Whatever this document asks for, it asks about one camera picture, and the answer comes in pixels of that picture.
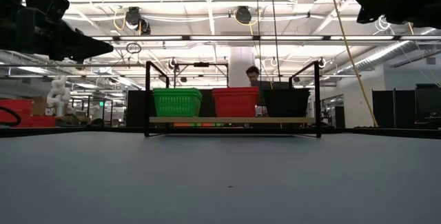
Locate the hanging yellow cable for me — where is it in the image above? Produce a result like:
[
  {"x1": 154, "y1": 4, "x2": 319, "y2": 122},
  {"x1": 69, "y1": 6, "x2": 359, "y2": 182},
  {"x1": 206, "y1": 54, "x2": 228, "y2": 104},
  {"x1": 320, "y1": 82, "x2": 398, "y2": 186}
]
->
[{"x1": 325, "y1": 0, "x2": 379, "y2": 128}]

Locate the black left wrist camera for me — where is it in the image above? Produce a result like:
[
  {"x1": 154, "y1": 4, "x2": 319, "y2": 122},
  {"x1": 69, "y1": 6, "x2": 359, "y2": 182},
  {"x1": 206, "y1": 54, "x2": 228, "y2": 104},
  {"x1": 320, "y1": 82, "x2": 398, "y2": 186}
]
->
[{"x1": 25, "y1": 0, "x2": 71, "y2": 23}]

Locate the black cable loop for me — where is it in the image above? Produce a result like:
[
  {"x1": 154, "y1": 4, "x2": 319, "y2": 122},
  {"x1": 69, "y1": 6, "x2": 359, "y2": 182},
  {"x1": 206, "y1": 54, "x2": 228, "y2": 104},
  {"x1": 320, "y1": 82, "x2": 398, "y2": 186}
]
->
[{"x1": 0, "y1": 105, "x2": 22, "y2": 128}]

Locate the person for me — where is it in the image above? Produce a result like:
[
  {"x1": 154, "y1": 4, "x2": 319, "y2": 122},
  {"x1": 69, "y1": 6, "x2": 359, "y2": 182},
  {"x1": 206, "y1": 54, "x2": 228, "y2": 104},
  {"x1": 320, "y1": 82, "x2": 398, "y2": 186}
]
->
[{"x1": 245, "y1": 65, "x2": 263, "y2": 89}]

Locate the cardboard box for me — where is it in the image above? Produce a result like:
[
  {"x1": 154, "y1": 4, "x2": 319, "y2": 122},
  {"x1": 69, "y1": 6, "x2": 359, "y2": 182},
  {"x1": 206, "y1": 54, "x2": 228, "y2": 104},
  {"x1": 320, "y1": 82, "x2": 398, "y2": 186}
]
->
[{"x1": 32, "y1": 96, "x2": 48, "y2": 116}]

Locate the black partition panel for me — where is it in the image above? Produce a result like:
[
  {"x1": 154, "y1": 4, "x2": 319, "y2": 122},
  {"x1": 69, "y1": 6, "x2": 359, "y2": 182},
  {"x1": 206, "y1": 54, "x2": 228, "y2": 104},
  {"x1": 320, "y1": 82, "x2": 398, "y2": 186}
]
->
[
  {"x1": 371, "y1": 88, "x2": 416, "y2": 128},
  {"x1": 415, "y1": 83, "x2": 441, "y2": 128}
]

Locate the hanging black cable ring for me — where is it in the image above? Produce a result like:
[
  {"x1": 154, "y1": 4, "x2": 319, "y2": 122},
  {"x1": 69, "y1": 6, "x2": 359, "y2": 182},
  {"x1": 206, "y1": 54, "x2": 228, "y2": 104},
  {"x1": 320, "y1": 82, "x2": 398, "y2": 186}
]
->
[{"x1": 125, "y1": 42, "x2": 143, "y2": 54}]

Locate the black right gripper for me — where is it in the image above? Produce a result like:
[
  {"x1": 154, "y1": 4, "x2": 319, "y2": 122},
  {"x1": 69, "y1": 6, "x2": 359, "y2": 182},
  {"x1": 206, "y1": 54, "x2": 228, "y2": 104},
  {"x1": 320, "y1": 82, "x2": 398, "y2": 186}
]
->
[{"x1": 345, "y1": 0, "x2": 441, "y2": 30}]

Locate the white building column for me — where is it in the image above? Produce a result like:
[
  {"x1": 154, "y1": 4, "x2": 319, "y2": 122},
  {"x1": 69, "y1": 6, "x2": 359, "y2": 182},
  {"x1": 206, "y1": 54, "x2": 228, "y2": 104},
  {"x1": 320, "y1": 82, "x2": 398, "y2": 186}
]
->
[{"x1": 229, "y1": 47, "x2": 256, "y2": 89}]

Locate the black aluminium table frame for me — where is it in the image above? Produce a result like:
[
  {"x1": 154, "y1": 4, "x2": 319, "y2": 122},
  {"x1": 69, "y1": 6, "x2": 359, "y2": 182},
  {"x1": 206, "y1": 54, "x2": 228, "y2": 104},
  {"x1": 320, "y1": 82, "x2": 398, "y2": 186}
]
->
[{"x1": 0, "y1": 126, "x2": 441, "y2": 140}]

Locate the black overhead rig frame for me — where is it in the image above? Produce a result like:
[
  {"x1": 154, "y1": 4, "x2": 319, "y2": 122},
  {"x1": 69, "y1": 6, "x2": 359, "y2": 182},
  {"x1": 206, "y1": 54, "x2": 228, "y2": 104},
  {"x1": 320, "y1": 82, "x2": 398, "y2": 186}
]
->
[{"x1": 174, "y1": 61, "x2": 230, "y2": 89}]

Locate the green plastic basket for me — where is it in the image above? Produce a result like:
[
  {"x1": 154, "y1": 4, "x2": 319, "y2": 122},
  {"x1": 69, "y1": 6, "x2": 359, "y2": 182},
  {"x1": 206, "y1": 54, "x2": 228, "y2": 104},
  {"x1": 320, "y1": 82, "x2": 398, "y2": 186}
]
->
[
  {"x1": 152, "y1": 90, "x2": 203, "y2": 95},
  {"x1": 152, "y1": 94, "x2": 203, "y2": 118},
  {"x1": 152, "y1": 88, "x2": 203, "y2": 92}
]

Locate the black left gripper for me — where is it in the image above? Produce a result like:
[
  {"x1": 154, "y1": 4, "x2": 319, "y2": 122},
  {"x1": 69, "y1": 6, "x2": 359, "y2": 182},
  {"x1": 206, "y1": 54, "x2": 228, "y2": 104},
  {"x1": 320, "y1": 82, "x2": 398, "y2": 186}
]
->
[{"x1": 0, "y1": 6, "x2": 114, "y2": 63}]

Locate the red storage crate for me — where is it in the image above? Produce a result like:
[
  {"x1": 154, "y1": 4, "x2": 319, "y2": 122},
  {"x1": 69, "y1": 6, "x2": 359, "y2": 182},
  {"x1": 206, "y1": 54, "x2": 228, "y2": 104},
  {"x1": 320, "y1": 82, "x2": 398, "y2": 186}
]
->
[{"x1": 0, "y1": 99, "x2": 56, "y2": 128}]

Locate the silver ventilation duct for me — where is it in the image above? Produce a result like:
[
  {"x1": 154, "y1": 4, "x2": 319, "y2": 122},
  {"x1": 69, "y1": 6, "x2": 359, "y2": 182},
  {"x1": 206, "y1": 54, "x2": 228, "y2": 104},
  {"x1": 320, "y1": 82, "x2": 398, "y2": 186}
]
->
[{"x1": 330, "y1": 39, "x2": 441, "y2": 77}]

